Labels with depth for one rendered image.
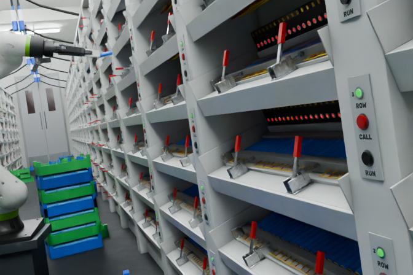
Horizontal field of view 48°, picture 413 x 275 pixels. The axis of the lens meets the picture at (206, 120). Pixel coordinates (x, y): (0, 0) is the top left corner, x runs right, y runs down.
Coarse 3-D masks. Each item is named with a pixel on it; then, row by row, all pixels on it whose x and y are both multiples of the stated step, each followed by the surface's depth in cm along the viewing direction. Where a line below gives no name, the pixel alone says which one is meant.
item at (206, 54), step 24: (240, 24) 121; (192, 48) 116; (216, 48) 118; (240, 48) 120; (192, 72) 116; (192, 96) 119; (216, 120) 118; (240, 120) 120; (264, 120) 122; (192, 144) 125; (216, 144) 118; (216, 192) 117; (216, 216) 117; (216, 264) 119
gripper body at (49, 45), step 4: (48, 40) 201; (48, 44) 199; (52, 44) 200; (48, 48) 199; (52, 48) 200; (56, 48) 200; (48, 52) 200; (52, 52) 200; (56, 52) 205; (48, 56) 202; (52, 56) 203
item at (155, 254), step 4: (128, 220) 317; (128, 224) 317; (132, 224) 304; (132, 228) 302; (148, 244) 248; (152, 244) 247; (148, 248) 249; (152, 248) 240; (152, 252) 238; (156, 252) 231; (152, 256) 239; (156, 256) 229; (160, 256) 224; (156, 260) 230; (160, 260) 219; (160, 264) 220
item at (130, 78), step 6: (132, 60) 191; (120, 72) 250; (132, 72) 199; (114, 78) 249; (120, 78) 250; (126, 78) 217; (132, 78) 205; (120, 84) 238; (126, 84) 224; (120, 90) 247
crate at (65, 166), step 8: (64, 160) 289; (72, 160) 291; (80, 160) 273; (88, 160) 276; (40, 168) 264; (48, 168) 265; (56, 168) 267; (64, 168) 269; (72, 168) 271; (80, 168) 273
